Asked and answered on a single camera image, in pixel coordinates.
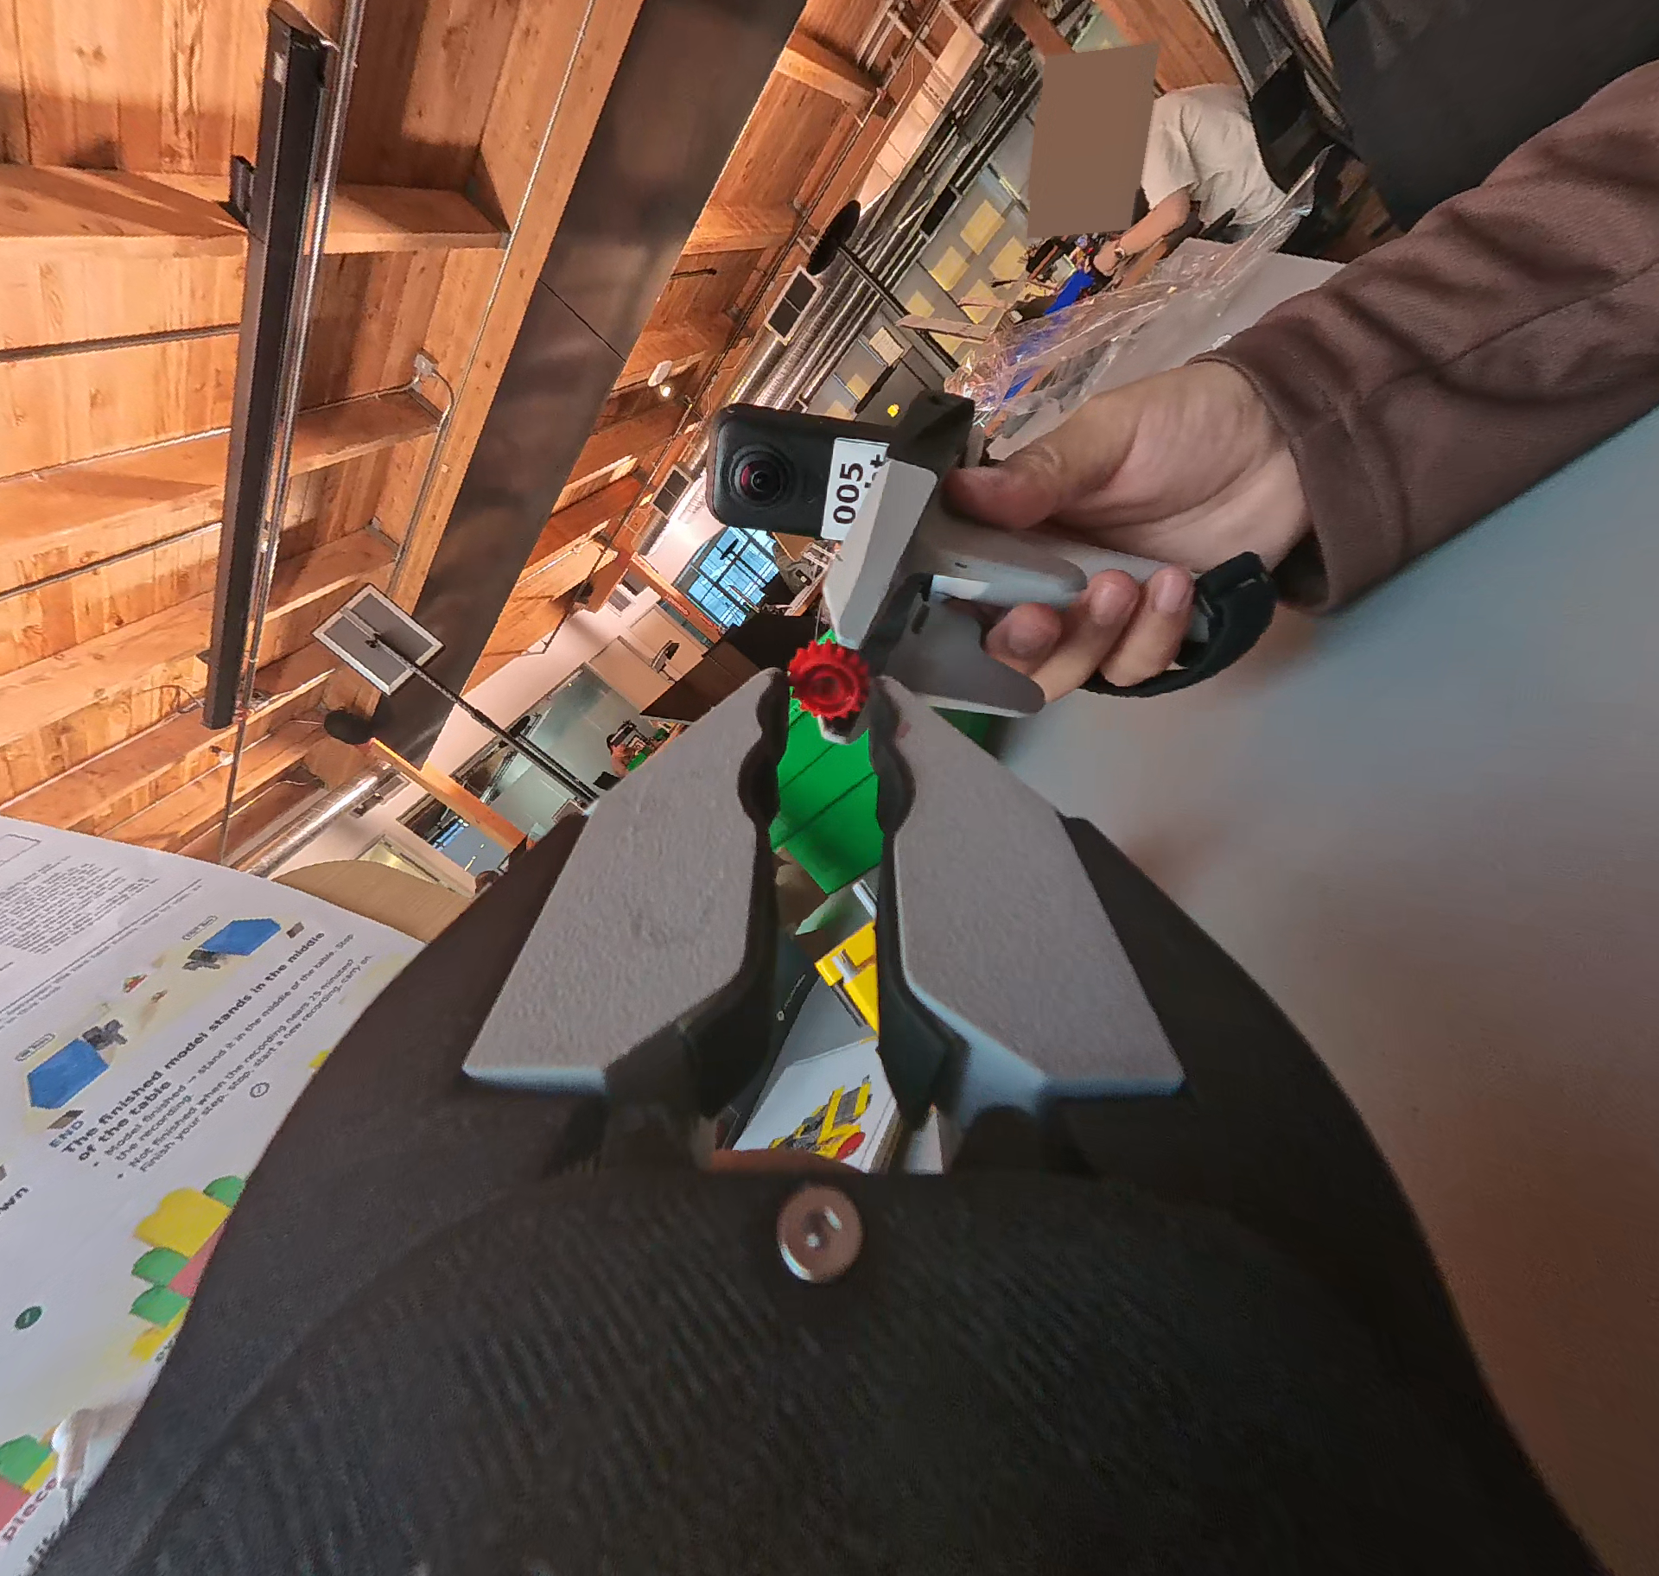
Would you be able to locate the clear plastic bags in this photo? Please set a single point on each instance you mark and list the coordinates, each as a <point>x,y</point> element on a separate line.
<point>1115,306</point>

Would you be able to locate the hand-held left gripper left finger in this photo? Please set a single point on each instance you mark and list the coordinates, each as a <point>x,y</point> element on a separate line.
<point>623,942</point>

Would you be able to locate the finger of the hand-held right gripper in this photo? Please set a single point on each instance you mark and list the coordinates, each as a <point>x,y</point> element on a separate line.
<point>965,656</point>
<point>882,540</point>

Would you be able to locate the black ceiling light track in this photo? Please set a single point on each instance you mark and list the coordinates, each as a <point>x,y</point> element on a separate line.
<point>273,306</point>

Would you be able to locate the person's right forearm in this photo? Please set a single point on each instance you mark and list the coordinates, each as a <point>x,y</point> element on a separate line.
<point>1465,345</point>

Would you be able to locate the lego instruction booklet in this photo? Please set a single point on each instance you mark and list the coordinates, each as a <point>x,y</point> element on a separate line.
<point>849,1071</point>

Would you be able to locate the person's right hand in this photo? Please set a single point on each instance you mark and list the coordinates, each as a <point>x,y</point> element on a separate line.
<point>1167,475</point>

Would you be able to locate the yellow lego bulldozer model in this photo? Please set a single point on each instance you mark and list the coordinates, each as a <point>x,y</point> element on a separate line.
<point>856,973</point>

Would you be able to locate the square ceiling lamp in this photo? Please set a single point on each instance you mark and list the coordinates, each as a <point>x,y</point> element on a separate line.
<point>377,636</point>

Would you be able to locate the task instruction sign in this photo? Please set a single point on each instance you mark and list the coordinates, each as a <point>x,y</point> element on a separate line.
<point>130,980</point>

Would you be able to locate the red lego gear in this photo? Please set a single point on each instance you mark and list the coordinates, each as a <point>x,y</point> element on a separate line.
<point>827,679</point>

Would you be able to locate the green plastic bin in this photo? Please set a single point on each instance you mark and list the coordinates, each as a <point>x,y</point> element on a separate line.
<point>823,812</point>

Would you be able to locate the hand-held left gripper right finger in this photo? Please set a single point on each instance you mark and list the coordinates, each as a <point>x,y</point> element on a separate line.
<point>1025,955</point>

